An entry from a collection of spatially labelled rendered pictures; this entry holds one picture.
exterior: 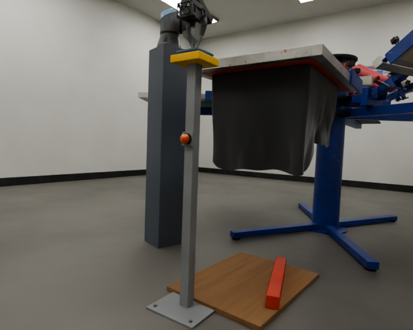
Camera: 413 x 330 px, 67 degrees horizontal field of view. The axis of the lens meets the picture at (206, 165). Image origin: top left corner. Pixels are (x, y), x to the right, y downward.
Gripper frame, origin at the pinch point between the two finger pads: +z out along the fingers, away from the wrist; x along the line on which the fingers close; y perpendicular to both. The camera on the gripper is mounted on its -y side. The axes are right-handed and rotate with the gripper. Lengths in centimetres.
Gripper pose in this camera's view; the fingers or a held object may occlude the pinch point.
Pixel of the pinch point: (195, 46)
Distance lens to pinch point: 123.4
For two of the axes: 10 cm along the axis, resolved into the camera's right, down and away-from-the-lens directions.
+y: -5.7, 0.3, -8.2
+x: 8.2, 0.7, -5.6
